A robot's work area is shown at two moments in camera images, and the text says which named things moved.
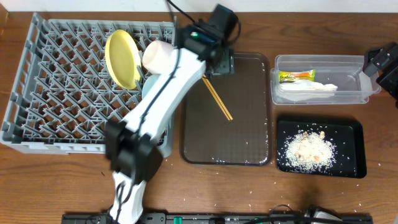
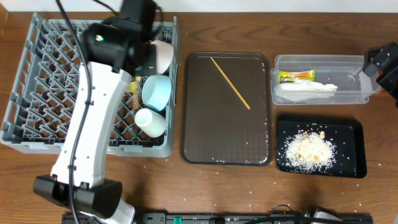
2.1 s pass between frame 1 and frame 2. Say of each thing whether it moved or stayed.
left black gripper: moved
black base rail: stayed
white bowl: stayed
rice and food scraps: stayed
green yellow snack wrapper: stayed
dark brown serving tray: stayed
